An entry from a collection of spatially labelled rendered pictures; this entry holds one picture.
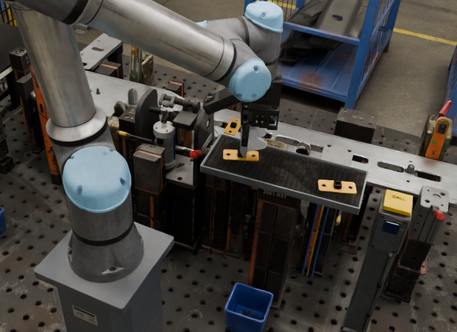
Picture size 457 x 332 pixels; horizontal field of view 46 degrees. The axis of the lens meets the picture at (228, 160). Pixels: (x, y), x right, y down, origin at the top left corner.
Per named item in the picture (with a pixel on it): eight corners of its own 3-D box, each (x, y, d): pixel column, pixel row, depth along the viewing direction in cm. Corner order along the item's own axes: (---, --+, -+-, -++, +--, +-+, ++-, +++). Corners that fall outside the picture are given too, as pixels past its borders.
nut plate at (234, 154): (258, 152, 130) (258, 147, 129) (258, 162, 127) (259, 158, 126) (223, 150, 130) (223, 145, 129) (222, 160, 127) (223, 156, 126)
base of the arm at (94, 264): (117, 293, 103) (113, 258, 97) (52, 266, 107) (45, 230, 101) (157, 241, 114) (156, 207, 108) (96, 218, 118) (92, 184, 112)
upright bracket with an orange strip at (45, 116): (61, 183, 186) (38, 52, 154) (59, 186, 185) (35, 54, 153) (54, 181, 186) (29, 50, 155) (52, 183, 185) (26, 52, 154)
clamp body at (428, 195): (416, 279, 162) (455, 189, 139) (413, 308, 153) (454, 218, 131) (384, 269, 164) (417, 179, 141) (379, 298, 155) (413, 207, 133)
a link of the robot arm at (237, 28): (202, 41, 96) (258, 34, 100) (182, 15, 104) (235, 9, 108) (201, 79, 101) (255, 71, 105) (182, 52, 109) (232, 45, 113)
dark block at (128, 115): (151, 217, 175) (146, 108, 149) (141, 232, 170) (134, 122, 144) (137, 213, 176) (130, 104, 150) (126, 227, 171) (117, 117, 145)
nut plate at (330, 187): (354, 183, 123) (355, 179, 122) (356, 194, 120) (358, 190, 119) (317, 180, 123) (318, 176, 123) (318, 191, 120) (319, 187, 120)
